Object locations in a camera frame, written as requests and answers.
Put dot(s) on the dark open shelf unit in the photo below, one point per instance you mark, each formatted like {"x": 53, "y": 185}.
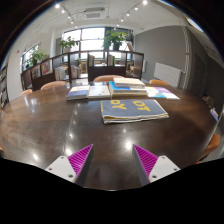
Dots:
{"x": 106, "y": 70}

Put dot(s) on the bright blue book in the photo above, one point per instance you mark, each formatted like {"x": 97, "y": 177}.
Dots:
{"x": 115, "y": 88}

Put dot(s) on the white book with colourful print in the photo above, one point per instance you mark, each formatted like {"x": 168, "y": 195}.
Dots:
{"x": 153, "y": 92}

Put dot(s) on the ceiling air conditioner unit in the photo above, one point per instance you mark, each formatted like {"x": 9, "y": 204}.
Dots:
{"x": 94, "y": 14}

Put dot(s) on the blue and white book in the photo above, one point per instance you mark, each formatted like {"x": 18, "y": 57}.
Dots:
{"x": 77, "y": 93}

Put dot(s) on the tall wall bookshelf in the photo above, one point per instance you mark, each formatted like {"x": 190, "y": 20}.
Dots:
{"x": 3, "y": 86}

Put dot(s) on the ceiling spotlights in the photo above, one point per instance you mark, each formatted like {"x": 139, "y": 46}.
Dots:
{"x": 57, "y": 5}

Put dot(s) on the small green potted plant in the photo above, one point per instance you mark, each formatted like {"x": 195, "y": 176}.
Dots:
{"x": 36, "y": 56}

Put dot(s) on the small white wall radiator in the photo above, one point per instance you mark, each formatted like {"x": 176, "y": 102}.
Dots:
{"x": 144, "y": 66}

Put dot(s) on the large green potted plant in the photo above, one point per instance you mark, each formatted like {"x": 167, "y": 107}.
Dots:
{"x": 115, "y": 38}

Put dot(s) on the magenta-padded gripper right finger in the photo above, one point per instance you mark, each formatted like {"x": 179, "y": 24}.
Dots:
{"x": 163, "y": 166}

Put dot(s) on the medium green potted plant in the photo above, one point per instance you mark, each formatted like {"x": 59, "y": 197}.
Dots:
{"x": 68, "y": 43}

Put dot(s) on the orange chairs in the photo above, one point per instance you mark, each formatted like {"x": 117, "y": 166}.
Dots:
{"x": 53, "y": 85}

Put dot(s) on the purple and white book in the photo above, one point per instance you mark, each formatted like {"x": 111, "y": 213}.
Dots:
{"x": 168, "y": 93}

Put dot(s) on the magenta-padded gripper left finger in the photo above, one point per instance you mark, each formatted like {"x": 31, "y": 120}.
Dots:
{"x": 60, "y": 166}

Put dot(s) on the large beige book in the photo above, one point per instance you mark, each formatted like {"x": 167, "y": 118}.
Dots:
{"x": 128, "y": 95}

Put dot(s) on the round white ceiling lamps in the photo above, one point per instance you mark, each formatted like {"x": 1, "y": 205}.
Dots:
{"x": 195, "y": 25}

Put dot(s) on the large white wall radiator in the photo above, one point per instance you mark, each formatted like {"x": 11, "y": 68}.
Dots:
{"x": 168, "y": 74}

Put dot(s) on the pale grey hardcover book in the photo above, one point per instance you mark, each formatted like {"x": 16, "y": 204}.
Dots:
{"x": 128, "y": 82}

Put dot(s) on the grey towel with yellow letters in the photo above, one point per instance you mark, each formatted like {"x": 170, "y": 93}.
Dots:
{"x": 133, "y": 111}

